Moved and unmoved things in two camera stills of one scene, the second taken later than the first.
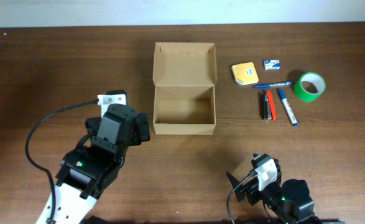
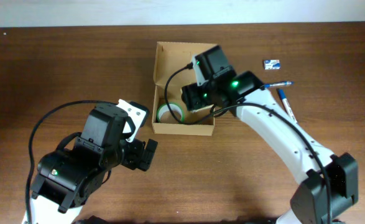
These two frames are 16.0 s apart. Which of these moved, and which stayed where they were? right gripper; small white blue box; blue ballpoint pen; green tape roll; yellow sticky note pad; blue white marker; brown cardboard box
Moved: green tape roll; right gripper; yellow sticky note pad
Stayed: blue white marker; blue ballpoint pen; brown cardboard box; small white blue box
